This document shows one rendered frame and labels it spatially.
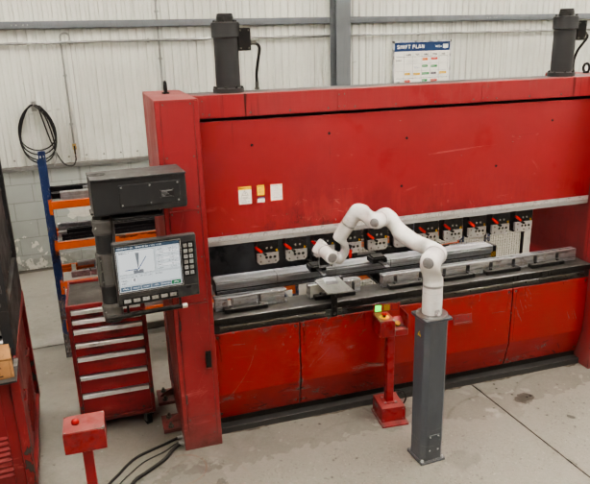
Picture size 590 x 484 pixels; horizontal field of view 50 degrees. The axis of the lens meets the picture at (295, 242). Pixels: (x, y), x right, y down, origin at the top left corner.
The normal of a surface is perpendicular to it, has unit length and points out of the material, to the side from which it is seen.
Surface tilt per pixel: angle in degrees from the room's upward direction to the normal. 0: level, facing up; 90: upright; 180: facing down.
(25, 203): 90
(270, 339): 90
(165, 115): 90
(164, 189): 90
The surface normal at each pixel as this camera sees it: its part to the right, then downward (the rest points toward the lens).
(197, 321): 0.29, 0.28
